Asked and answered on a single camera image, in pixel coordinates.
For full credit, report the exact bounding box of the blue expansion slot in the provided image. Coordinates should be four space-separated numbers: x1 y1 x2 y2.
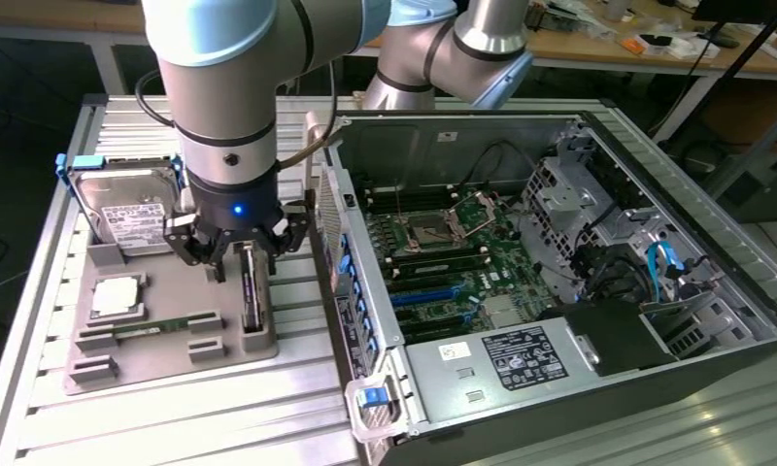
388 285 467 309

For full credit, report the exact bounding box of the RAM stick with black label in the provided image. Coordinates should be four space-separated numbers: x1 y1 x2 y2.
392 259 491 278

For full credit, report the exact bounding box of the black plastic shroud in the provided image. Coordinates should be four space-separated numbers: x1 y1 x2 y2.
566 297 680 381

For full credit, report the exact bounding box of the gray power supply unit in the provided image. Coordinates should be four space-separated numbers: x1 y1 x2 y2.
403 316 603 424

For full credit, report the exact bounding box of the Nvidia graphics card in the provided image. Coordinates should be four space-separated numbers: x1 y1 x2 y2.
238 241 275 337

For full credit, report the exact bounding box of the silver chipset heatsink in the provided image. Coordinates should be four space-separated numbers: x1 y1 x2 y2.
480 294 534 325

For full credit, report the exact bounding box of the hard disk in blue carrier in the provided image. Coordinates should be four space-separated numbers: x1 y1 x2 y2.
56 152 188 258

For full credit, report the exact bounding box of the wooden desk with white frame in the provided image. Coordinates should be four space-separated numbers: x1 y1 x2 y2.
0 0 155 96

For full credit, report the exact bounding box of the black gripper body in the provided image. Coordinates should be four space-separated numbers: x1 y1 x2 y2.
187 167 288 239

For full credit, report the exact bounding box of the green RAM stick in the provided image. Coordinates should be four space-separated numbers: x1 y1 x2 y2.
112 316 198 338

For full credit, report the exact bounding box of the CPU socket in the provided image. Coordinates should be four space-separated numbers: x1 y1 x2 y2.
404 212 463 254

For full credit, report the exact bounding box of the orange and white box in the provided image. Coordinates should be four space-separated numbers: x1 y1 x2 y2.
618 32 676 55

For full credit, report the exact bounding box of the metal socket cover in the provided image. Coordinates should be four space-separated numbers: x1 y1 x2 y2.
450 190 502 240

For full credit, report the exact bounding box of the gray floor box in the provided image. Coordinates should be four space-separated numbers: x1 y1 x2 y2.
716 153 777 225

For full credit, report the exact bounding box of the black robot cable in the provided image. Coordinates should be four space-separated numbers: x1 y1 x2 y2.
134 52 340 172

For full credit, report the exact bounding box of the silver CPU chip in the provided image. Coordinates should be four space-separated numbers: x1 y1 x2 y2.
91 278 147 320

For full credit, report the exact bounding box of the gray parts rack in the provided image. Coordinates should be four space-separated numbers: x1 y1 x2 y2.
63 236 282 397

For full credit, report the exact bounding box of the blue SATA wire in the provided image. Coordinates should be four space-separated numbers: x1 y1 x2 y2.
646 241 683 313

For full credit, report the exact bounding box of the metal disk bay cage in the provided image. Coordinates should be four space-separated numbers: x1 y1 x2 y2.
520 153 627 276

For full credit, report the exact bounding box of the wooden desk with clutter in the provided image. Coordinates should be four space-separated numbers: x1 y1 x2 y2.
348 0 777 142

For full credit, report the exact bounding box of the black open PC case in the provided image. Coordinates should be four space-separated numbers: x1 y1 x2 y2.
306 109 777 466

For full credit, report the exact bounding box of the black wire in case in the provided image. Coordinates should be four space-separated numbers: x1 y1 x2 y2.
460 139 540 195

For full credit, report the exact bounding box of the black tripod pole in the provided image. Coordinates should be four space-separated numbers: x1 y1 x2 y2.
646 0 777 143

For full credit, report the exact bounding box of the blue case latch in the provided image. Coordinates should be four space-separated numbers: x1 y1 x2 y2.
354 384 390 408

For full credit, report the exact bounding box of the green motherboard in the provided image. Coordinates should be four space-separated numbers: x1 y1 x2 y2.
360 185 563 344

